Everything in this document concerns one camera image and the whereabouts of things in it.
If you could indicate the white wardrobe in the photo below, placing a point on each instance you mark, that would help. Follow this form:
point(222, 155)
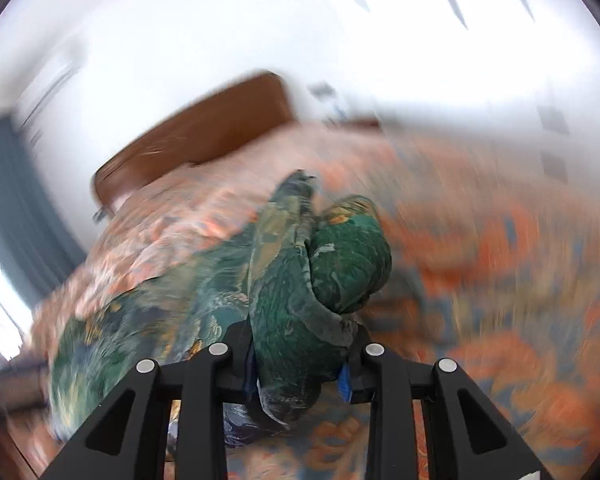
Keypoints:
point(530, 60)

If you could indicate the green patterned padded jacket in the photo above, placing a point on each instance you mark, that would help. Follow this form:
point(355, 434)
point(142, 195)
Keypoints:
point(290, 320)

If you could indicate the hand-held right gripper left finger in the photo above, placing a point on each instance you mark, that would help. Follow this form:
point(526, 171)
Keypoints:
point(232, 360)

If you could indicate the blue-grey curtain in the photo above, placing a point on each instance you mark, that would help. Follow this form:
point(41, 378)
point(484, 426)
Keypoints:
point(15, 210)

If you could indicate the wooden headboard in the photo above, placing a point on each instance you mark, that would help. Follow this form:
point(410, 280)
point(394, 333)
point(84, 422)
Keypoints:
point(195, 135)

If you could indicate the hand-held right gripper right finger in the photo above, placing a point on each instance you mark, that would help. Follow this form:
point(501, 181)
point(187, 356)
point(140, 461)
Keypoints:
point(345, 385)

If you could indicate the floral orange bedspread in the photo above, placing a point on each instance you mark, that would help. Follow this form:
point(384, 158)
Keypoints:
point(480, 285)

